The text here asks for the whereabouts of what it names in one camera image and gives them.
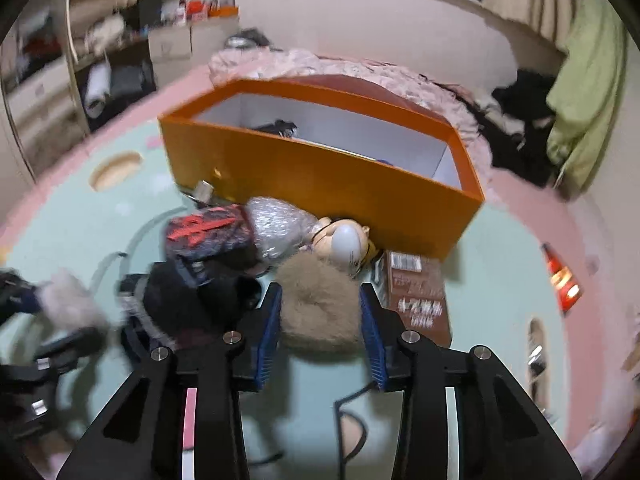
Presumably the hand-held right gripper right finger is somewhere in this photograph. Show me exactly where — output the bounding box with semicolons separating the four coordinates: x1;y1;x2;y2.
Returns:
359;282;583;480

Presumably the white cloth heap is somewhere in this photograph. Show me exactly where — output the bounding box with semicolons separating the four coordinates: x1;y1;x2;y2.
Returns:
85;12;126;53

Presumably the white curved headboard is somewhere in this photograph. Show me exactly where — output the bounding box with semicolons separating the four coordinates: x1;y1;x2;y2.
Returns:
180;0;568;91

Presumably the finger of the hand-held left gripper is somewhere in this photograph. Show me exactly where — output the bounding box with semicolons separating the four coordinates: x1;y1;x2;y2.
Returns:
0;271;43;323
34;327;105;370

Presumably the bubble wrap packet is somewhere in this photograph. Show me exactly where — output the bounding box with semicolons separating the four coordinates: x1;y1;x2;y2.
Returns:
242;196;321;261

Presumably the black clothes pile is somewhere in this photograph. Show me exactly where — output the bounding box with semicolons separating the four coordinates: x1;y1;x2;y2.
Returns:
435;67;558;188

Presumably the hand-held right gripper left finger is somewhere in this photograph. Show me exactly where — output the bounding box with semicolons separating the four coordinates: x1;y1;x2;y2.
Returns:
56;282;284;480

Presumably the beige fluffy pompom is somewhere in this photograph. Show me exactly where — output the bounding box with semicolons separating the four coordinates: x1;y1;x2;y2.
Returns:
275;252;368;353

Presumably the dark bag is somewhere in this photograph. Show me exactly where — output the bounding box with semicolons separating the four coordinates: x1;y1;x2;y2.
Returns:
109;62;157;108

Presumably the black buckled strap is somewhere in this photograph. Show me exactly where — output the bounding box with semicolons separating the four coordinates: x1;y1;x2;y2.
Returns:
252;120;300;140

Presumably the white desk shelf unit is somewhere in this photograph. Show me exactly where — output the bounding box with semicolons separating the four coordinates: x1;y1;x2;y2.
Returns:
0;0;156;181

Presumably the brown labelled carton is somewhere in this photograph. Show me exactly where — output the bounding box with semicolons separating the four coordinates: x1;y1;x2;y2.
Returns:
372;250;453;348

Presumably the white fluffy pompom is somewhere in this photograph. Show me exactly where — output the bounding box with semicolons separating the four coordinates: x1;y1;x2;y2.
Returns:
37;267;111;331

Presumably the black red patterned pouch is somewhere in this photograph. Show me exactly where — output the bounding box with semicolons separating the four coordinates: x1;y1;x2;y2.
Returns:
165;205;258;263

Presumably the orange cardboard box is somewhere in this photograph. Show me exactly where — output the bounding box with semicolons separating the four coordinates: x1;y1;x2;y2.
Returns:
157;78;487;262

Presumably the grey coiled object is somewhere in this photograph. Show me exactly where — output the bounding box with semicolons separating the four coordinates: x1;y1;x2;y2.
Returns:
225;30;273;51

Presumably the black lace garment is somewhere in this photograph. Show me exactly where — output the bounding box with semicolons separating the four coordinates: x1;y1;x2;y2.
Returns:
117;252;263;351

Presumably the pink floral comforter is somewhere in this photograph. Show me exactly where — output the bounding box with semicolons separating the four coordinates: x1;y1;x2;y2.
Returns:
207;49;493;161

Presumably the silver metal trinket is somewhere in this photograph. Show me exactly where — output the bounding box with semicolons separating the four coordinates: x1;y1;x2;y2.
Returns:
192;180;216;206

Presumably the smartphone with lit screen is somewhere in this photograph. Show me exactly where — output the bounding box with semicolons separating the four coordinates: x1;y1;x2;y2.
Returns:
541;242;585;313

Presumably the white nightstand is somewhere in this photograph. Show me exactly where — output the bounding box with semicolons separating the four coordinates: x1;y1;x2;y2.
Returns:
147;17;241;86

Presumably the cream doll figure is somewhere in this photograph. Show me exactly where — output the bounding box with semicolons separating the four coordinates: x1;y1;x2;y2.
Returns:
300;216;383;278

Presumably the black white trinket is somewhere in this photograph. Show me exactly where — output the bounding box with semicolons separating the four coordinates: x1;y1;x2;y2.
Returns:
527;342;547;378

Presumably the white paper roll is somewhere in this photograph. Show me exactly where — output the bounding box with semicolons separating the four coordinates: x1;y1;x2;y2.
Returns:
82;62;112;116

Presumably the light green hanging garment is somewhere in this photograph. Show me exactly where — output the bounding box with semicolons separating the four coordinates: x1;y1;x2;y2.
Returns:
545;0;628;193

